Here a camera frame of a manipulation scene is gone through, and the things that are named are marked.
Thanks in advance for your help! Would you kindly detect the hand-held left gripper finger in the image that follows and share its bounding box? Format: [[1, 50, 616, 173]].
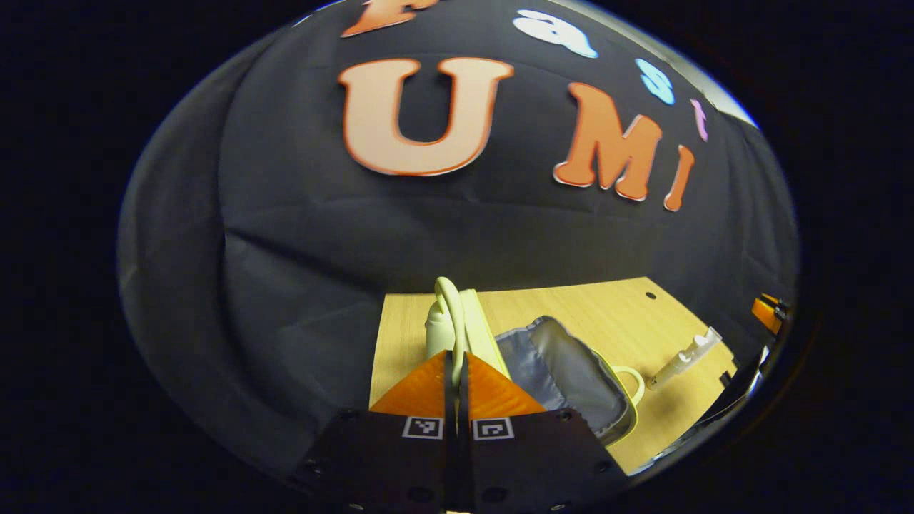
[[457, 351, 633, 511], [289, 350, 458, 511]]

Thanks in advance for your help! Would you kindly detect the pale yellow suitcase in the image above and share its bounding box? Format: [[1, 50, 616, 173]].
[[425, 277, 646, 447]]

